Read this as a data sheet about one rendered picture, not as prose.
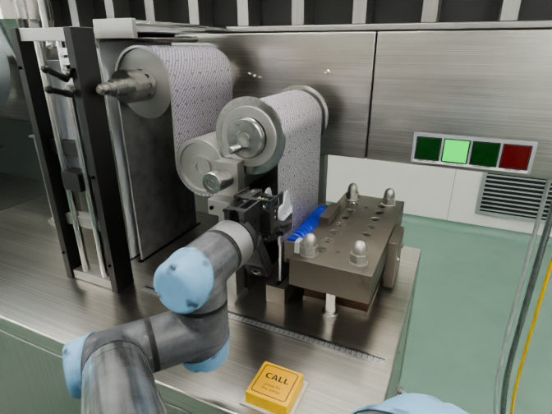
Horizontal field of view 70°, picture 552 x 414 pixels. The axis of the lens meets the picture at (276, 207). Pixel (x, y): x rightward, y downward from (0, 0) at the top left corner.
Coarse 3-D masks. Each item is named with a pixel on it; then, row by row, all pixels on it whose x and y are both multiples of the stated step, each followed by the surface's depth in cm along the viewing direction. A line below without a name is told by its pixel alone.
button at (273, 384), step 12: (264, 372) 63; (276, 372) 63; (288, 372) 63; (252, 384) 61; (264, 384) 61; (276, 384) 61; (288, 384) 61; (300, 384) 62; (252, 396) 60; (264, 396) 59; (276, 396) 59; (288, 396) 59; (264, 408) 59; (276, 408) 58; (288, 408) 58
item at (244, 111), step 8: (232, 112) 74; (240, 112) 73; (248, 112) 72; (256, 112) 72; (224, 120) 75; (232, 120) 74; (264, 120) 71; (224, 128) 76; (264, 128) 72; (272, 128) 71; (224, 136) 76; (272, 136) 72; (224, 144) 77; (272, 144) 72; (264, 152) 74; (272, 152) 73; (248, 160) 76; (256, 160) 75; (264, 160) 74
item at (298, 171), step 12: (312, 144) 89; (288, 156) 77; (300, 156) 83; (312, 156) 91; (288, 168) 78; (300, 168) 85; (312, 168) 92; (288, 180) 80; (300, 180) 86; (312, 180) 93; (300, 192) 87; (312, 192) 95; (300, 204) 88; (312, 204) 96; (300, 216) 90
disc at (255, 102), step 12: (228, 108) 74; (264, 108) 71; (276, 120) 71; (216, 132) 77; (276, 132) 72; (276, 144) 73; (228, 156) 78; (276, 156) 73; (252, 168) 77; (264, 168) 75
